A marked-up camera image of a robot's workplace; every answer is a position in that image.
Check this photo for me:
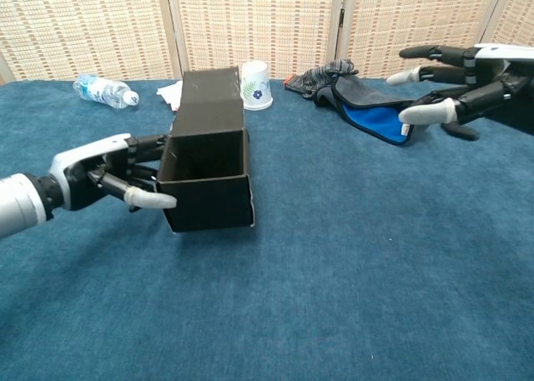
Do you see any beige woven folding screen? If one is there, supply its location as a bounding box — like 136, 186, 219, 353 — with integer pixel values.
0, 0, 534, 86

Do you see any white pink tissue pack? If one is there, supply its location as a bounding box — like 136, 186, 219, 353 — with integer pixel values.
156, 80, 184, 114

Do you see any grey striped work glove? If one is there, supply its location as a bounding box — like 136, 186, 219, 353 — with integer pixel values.
284, 58, 360, 103

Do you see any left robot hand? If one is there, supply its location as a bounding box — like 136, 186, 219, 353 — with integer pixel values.
48, 133, 179, 213

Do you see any clear plastic water bottle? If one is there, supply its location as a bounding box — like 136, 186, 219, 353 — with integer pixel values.
73, 73, 141, 110

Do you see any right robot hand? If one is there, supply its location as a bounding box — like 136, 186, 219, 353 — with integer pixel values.
385, 43, 534, 143

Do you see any blue felt-covered table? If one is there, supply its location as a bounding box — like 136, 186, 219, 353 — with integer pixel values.
0, 78, 534, 381

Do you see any white floral paper cup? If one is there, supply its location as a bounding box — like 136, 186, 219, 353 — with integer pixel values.
240, 61, 275, 112

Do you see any black cardboard box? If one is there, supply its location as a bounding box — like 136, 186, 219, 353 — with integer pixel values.
155, 67, 255, 234

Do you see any blue grey cloth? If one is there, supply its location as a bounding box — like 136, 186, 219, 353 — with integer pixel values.
313, 74, 426, 147

